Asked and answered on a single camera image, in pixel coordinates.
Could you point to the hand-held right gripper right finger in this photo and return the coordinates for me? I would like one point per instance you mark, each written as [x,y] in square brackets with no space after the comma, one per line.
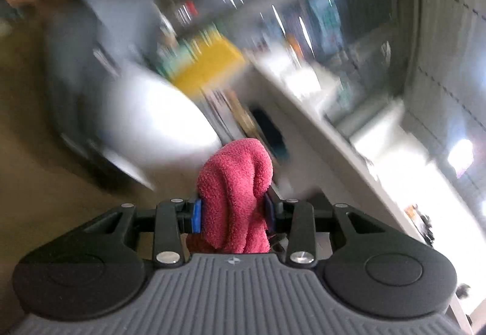
[269,211]

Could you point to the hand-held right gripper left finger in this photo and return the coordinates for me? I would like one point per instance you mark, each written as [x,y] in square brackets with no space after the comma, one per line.
[196,217]

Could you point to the pink towel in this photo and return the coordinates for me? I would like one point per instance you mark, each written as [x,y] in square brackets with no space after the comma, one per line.
[235,183]

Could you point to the white ribbed bowl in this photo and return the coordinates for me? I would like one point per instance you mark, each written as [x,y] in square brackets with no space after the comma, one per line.
[159,122]

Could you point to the white shelf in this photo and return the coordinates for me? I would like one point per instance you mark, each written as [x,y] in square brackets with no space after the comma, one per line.
[303,92]

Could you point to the yellow box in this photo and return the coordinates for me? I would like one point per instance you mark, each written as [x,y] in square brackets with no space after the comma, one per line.
[209,65]

